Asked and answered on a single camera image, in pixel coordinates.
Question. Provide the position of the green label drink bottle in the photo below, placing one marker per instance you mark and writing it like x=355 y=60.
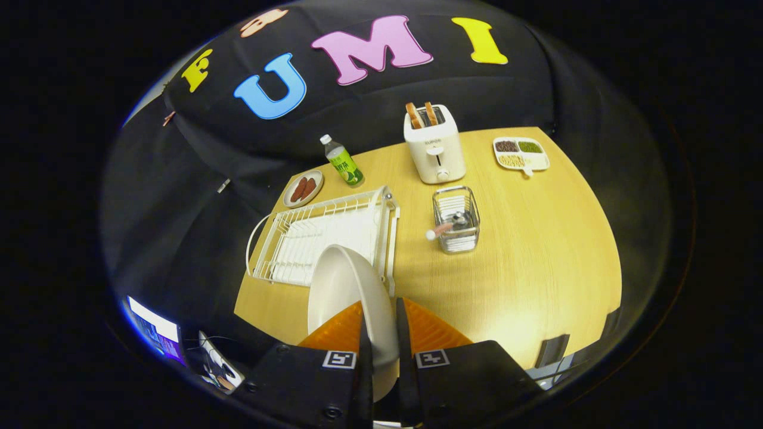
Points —
x=346 y=164

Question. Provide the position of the computer monitor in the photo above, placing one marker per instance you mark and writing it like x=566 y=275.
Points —
x=155 y=330

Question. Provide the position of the green beans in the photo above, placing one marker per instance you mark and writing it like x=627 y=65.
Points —
x=530 y=146

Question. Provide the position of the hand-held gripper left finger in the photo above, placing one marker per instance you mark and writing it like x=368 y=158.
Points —
x=366 y=369

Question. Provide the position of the pink clip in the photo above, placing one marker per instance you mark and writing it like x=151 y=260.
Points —
x=168 y=118

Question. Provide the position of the white clip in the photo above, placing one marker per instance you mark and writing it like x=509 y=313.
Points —
x=223 y=186

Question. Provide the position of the red sausage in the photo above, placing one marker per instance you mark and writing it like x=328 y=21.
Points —
x=309 y=188
x=298 y=189

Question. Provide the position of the dark red beans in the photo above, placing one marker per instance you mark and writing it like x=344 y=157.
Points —
x=506 y=146

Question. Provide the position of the black backdrop cloth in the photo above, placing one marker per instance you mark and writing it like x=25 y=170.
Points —
x=179 y=208

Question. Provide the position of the white divided dish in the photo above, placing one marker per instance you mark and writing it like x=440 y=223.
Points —
x=536 y=162

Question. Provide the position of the white plate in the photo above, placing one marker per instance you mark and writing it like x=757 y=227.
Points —
x=346 y=286

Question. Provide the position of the small beige plate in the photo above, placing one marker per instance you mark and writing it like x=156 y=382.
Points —
x=289 y=199

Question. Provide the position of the yellow beans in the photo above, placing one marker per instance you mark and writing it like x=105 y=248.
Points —
x=511 y=161

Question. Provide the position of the white toaster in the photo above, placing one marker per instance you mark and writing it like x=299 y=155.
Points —
x=435 y=155

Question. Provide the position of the toast slice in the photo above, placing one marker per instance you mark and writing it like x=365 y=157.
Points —
x=414 y=116
x=430 y=113

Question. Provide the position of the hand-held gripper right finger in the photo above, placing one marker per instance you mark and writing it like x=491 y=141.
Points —
x=405 y=369

